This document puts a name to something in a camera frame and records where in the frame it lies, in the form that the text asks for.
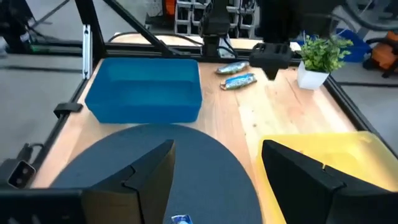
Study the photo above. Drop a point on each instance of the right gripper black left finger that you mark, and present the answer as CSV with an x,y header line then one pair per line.
x,y
146,186

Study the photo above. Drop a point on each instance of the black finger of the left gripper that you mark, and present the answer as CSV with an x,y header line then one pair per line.
x,y
269,73
274,73

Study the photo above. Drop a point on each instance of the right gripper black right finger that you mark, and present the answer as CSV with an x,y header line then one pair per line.
x,y
295,186

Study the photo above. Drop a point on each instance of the granola bar blue white wrapper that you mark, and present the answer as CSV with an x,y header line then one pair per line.
x,y
239,81
182,219
233,67

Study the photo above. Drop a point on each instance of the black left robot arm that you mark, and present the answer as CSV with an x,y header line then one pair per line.
x,y
214,21

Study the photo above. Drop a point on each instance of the green plant in white pot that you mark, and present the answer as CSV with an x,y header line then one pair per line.
x,y
321,56

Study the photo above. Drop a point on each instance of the dark round mat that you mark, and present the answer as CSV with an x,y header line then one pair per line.
x,y
205,174

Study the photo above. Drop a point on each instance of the yellow plastic bin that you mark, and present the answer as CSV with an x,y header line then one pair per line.
x,y
357,155

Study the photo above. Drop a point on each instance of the white storage rack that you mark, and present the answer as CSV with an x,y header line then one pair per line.
x,y
186,15

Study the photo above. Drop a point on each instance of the blue plastic bin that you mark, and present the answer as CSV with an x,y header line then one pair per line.
x,y
143,93

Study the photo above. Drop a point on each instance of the orange black machine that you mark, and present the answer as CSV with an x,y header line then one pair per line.
x,y
384,53

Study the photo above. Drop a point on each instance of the black frame clip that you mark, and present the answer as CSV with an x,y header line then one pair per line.
x,y
66,109

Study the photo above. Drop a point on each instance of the small black camera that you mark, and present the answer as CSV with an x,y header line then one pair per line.
x,y
20,174

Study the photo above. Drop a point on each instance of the black metal table frame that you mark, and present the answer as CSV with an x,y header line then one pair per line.
x,y
93,31

